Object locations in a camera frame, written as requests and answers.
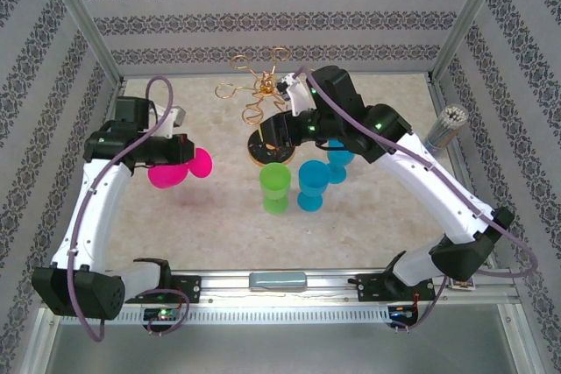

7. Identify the pink wine glass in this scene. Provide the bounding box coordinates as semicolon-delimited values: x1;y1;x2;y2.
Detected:
147;147;215;191

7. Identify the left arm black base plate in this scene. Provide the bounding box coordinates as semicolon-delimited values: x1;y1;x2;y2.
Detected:
126;274;202;304

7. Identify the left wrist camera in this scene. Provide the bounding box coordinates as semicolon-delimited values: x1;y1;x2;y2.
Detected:
151;104;188;138

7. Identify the blue wine glass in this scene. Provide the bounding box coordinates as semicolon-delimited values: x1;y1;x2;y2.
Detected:
326;139;356;186
296;159;330;213

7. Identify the aluminium mounting rail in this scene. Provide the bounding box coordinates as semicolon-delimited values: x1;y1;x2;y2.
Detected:
41;271;522;305

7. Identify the green wine glass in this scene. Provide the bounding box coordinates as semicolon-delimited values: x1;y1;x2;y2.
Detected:
258;162;293;216

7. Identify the gold wire wine glass rack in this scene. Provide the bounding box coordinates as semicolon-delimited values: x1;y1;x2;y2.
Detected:
213;47;295;169

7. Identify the aluminium frame post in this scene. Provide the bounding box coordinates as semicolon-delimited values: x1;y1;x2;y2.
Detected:
430;0;512;84
41;0;124;84

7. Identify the small circuit board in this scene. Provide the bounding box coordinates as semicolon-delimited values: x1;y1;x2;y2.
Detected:
387;306;417;321
144;308;181;322

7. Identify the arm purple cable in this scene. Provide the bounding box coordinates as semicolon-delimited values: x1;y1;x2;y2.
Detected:
297;66;539;334
68;76;191;343

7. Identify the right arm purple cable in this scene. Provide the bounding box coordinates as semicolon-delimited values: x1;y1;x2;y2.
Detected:
297;66;539;334

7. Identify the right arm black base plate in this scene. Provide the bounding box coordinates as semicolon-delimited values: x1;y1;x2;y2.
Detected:
355;272;436;303

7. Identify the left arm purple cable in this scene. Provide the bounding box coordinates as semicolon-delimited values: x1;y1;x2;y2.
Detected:
68;76;191;343

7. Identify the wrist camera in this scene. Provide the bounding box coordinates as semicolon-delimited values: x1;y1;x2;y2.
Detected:
277;72;317;117
151;104;188;138

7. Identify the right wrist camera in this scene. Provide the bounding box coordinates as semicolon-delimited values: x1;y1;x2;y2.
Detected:
277;72;317;117

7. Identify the slotted white cable duct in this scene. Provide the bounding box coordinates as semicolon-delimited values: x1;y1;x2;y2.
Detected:
59;307;391;325

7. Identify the clear tube of pencils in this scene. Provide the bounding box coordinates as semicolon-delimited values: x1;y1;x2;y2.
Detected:
423;103;468;159

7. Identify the grey-blue oblong case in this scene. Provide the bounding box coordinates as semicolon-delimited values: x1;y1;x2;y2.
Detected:
248;272;307;292

